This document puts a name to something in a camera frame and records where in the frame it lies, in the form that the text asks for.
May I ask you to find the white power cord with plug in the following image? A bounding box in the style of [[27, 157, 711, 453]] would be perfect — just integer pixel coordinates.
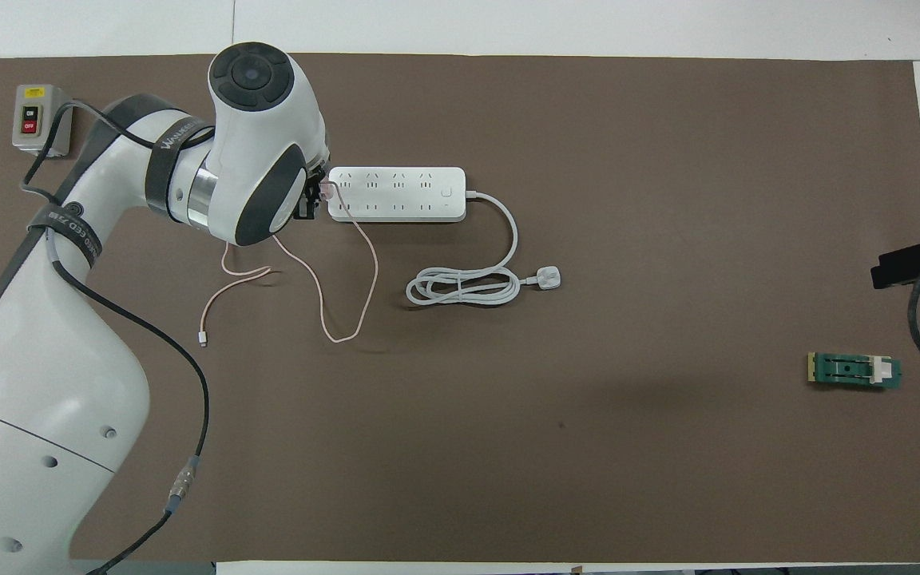
[[406, 189, 564, 307]]

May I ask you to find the grey on-off switch box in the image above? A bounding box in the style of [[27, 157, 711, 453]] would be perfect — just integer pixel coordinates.
[[12, 84, 74, 158]]

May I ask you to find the white power strip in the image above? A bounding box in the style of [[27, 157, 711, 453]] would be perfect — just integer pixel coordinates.
[[323, 166, 467, 224]]

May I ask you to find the brown table mat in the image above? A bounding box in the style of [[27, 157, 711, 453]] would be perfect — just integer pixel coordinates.
[[0, 53, 920, 564]]

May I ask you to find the pink charging cable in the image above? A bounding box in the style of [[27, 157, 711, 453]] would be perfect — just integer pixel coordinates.
[[198, 182, 380, 349]]

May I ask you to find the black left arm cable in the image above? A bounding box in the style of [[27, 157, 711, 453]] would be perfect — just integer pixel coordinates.
[[19, 100, 213, 575]]

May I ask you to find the green knife switch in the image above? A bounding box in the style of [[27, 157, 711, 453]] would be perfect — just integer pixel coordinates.
[[807, 351, 902, 392]]

